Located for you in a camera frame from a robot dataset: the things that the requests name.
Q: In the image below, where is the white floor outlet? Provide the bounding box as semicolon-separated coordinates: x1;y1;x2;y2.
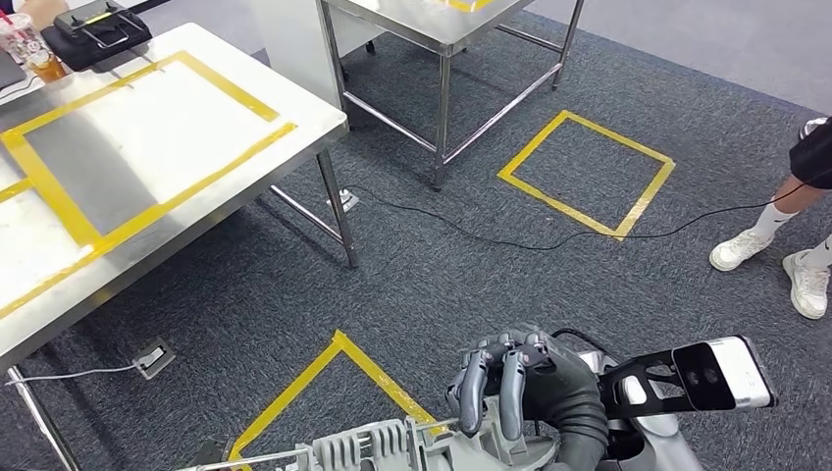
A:
131;338;177;382
327;188;361;214

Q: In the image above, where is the stainless steel workbench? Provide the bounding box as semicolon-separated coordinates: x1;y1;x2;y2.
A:
0;23;360;471

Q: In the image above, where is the white panel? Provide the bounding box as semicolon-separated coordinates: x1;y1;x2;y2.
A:
249;0;386;112

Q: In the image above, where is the dark grey laptop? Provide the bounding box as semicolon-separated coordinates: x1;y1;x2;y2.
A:
0;48;28;92

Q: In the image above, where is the black floor cable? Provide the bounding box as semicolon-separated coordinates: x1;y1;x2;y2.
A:
344;165;832;253

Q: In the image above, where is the clear plastic drink cup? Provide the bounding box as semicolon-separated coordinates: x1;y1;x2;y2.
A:
0;11;69;84

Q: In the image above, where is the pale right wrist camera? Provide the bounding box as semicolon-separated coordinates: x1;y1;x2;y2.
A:
598;335;779;422

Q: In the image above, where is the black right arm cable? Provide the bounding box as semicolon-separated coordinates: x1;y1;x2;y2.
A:
550;328;615;359

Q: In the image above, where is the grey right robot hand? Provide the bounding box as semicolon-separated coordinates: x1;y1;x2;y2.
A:
444;330;609;444

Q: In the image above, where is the large yellow tape rectangle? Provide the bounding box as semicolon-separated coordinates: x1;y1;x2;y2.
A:
0;49;299;255

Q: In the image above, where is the stainless steel table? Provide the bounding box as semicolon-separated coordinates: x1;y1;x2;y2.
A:
316;0;587;193

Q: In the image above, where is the grey plastic wheel cover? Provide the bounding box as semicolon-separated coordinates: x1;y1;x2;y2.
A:
175;397;560;471

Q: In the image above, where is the black remote controller case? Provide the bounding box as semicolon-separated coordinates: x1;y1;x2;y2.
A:
39;0;154;73

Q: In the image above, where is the person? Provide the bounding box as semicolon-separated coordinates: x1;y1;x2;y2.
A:
708;117;832;321

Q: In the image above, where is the small yellow tape rectangle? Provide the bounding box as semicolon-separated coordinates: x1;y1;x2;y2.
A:
0;179;105;321

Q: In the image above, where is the white power cable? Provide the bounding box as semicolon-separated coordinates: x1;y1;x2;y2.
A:
3;363;141;388

